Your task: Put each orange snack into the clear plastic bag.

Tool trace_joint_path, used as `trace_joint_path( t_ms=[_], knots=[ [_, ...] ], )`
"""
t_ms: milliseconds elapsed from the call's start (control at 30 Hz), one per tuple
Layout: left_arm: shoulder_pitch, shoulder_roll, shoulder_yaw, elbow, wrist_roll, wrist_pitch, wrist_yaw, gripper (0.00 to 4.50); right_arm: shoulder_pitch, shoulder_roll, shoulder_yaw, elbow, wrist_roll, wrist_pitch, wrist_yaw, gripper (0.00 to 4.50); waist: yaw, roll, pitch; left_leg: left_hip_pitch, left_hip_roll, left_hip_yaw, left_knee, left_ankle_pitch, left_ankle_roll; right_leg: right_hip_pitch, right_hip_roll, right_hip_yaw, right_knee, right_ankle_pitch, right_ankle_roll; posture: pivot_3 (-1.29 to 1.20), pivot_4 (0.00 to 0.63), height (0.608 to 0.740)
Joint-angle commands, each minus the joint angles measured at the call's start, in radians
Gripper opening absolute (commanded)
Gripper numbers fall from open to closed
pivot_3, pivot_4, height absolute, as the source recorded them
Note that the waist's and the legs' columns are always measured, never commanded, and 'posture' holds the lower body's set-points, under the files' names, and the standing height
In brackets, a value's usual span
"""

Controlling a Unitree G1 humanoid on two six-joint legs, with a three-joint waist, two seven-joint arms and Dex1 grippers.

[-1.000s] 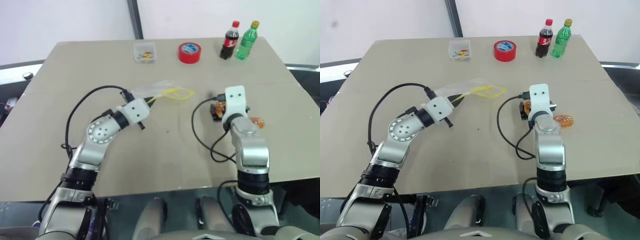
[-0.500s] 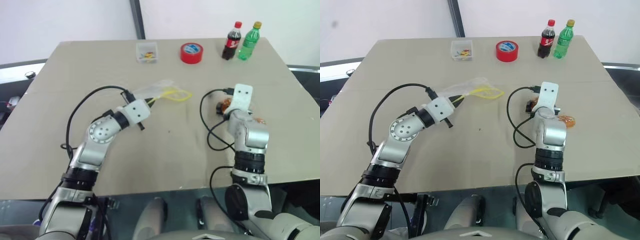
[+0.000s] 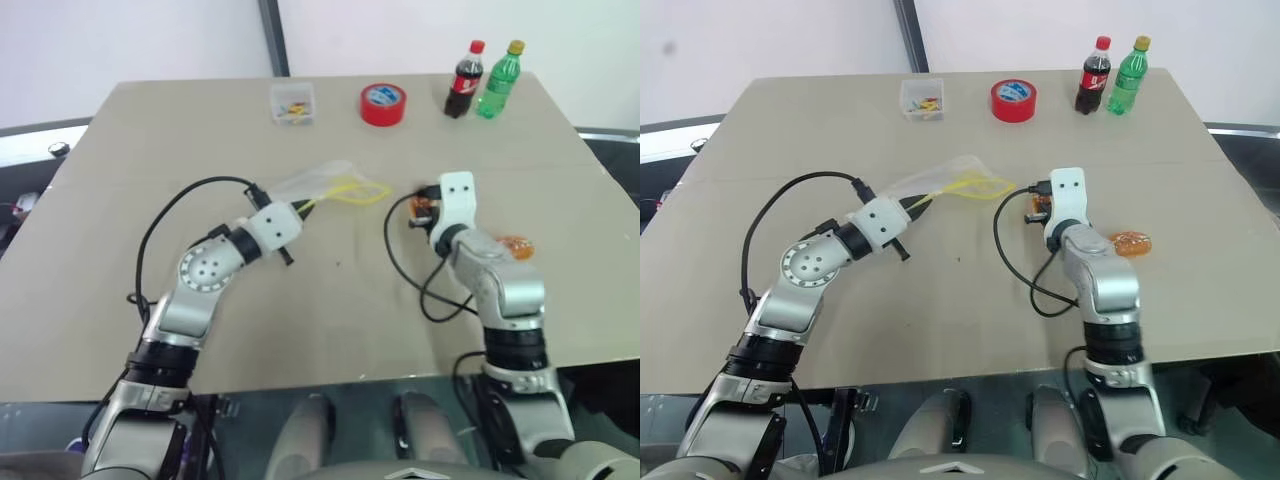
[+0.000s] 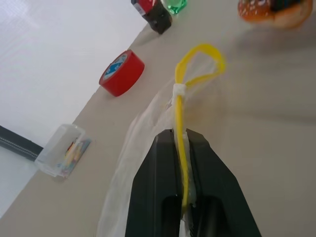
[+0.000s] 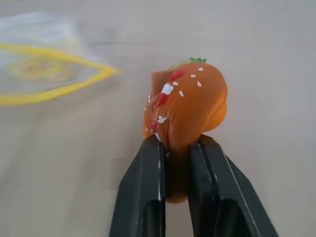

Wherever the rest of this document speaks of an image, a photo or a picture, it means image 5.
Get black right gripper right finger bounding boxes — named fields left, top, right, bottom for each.
left=188, top=134, right=279, bottom=237

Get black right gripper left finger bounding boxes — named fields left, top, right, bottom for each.
left=109, top=133, right=166, bottom=237

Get orange snack packet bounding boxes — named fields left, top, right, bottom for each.
left=143, top=57, right=228, bottom=204

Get clear yellow-rimmed plastic bag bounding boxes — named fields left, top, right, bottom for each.
left=0, top=14, right=123, bottom=107

